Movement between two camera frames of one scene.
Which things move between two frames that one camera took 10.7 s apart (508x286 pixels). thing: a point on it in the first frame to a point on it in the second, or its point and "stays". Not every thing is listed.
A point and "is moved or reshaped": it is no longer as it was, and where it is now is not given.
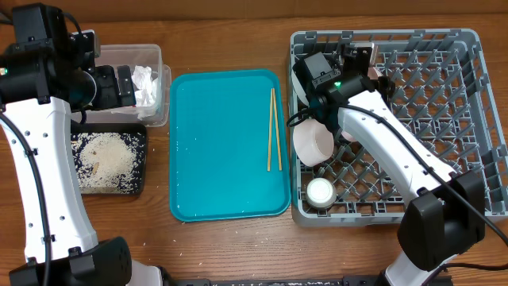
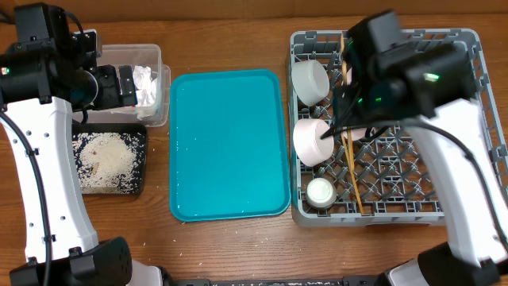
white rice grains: (111, 163) stays
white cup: (321, 193) stays
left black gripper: (111, 97) stays
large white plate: (374, 72) is moved or reshaped
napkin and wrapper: (146, 84) stays
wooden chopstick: (278, 132) to (349, 159)
